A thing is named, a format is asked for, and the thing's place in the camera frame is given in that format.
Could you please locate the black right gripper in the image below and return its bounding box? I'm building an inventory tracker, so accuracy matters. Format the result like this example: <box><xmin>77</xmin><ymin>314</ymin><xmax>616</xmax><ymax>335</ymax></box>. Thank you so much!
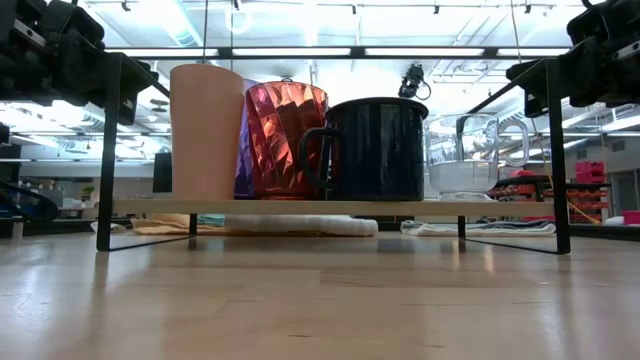
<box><xmin>504</xmin><ymin>0</ymin><xmax>640</xmax><ymax>120</ymax></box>

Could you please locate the white striped towel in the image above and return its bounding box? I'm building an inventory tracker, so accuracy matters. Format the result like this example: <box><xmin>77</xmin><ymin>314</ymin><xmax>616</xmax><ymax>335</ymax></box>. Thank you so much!
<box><xmin>399</xmin><ymin>219</ymin><xmax>557</xmax><ymax>238</ymax></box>

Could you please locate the yellow hanging cable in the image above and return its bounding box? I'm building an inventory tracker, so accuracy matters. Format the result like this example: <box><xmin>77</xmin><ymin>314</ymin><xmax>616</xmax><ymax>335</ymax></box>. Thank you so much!
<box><xmin>508</xmin><ymin>0</ymin><xmax>604</xmax><ymax>225</ymax></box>

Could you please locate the peach matte tumbler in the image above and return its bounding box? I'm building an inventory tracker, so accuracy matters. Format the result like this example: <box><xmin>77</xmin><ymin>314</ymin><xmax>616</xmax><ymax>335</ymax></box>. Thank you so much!
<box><xmin>169</xmin><ymin>62</ymin><xmax>247</xmax><ymax>202</ymax></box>

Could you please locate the wooden shelf black metal frame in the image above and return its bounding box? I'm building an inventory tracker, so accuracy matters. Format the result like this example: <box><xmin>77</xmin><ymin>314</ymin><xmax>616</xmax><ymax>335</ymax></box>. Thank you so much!
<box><xmin>96</xmin><ymin>51</ymin><xmax>572</xmax><ymax>255</ymax></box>

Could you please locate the black overhead camera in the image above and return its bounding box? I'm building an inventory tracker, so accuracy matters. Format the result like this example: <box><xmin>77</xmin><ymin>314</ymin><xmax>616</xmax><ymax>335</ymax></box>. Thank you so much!
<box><xmin>397</xmin><ymin>63</ymin><xmax>433</xmax><ymax>102</ymax></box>

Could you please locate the orange faceted tumbler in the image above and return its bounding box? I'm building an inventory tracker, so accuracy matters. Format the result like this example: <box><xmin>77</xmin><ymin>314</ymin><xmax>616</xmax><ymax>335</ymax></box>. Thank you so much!
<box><xmin>244</xmin><ymin>78</ymin><xmax>330</xmax><ymax>201</ymax></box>

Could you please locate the black monitor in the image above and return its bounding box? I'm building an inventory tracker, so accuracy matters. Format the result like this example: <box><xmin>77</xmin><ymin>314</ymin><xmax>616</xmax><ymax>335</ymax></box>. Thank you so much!
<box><xmin>152</xmin><ymin>151</ymin><xmax>174</xmax><ymax>194</ymax></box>

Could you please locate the purple faceted tumbler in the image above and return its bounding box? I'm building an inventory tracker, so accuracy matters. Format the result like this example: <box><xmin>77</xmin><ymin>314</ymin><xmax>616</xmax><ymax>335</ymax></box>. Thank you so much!
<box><xmin>233</xmin><ymin>78</ymin><xmax>262</xmax><ymax>201</ymax></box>

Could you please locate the dark navy enamel mug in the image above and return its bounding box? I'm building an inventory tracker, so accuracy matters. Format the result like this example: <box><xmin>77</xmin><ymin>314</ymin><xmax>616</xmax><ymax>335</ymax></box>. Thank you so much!
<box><xmin>299</xmin><ymin>96</ymin><xmax>431</xmax><ymax>203</ymax></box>

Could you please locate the red parts bin rack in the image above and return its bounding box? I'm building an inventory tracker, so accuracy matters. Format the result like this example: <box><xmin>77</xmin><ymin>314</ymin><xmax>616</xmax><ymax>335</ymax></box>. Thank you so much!
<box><xmin>492</xmin><ymin>159</ymin><xmax>612</xmax><ymax>225</ymax></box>

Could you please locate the printed paper sheet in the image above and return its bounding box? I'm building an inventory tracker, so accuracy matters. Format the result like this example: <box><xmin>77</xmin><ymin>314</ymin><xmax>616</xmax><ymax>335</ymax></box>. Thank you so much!
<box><xmin>224</xmin><ymin>214</ymin><xmax>380</xmax><ymax>238</ymax></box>

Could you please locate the clear glass mug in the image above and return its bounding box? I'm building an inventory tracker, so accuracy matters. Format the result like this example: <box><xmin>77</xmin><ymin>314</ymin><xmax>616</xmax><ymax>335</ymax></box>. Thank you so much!
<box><xmin>423</xmin><ymin>112</ymin><xmax>531</xmax><ymax>202</ymax></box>

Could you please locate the yellow cloth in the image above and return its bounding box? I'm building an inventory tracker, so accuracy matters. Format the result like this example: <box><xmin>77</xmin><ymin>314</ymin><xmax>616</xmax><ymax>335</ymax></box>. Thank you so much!
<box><xmin>130</xmin><ymin>213</ymin><xmax>227</xmax><ymax>238</ymax></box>

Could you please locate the black curved chair back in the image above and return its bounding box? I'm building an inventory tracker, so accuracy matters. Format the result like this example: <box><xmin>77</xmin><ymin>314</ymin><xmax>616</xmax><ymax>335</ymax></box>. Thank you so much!
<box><xmin>0</xmin><ymin>178</ymin><xmax>60</xmax><ymax>223</ymax></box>

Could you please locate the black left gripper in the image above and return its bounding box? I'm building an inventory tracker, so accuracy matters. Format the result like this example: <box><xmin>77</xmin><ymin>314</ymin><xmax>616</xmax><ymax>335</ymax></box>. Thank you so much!
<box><xmin>0</xmin><ymin>0</ymin><xmax>162</xmax><ymax>127</ymax></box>

